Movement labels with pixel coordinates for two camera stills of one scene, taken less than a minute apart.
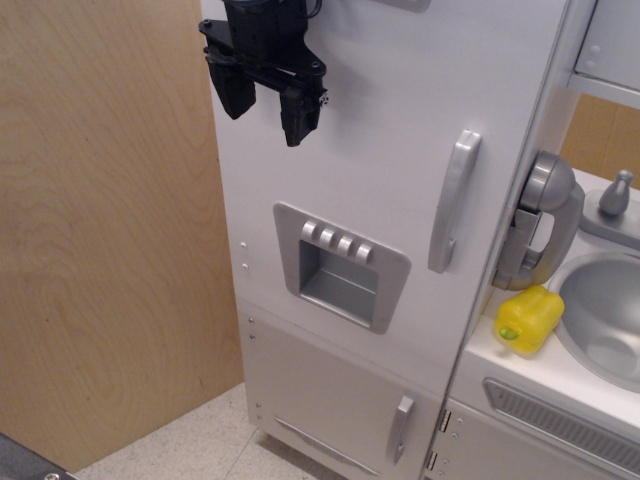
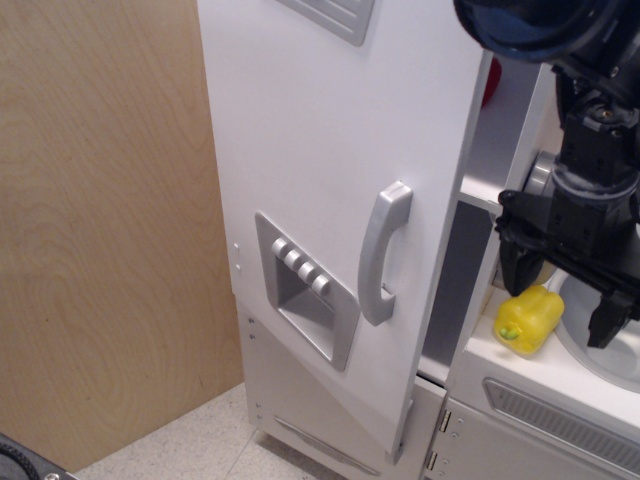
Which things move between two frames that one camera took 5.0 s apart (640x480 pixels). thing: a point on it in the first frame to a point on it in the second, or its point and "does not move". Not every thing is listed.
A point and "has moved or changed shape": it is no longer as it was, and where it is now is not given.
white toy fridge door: x=403 y=76 has moved or changed shape
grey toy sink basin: x=600 y=328 does not move
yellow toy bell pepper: x=528 y=320 does not move
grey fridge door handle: x=466 y=147 to x=393 y=207
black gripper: x=258 y=38 to x=597 y=239
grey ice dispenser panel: x=339 y=271 to x=305 y=288
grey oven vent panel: x=565 y=425 does not move
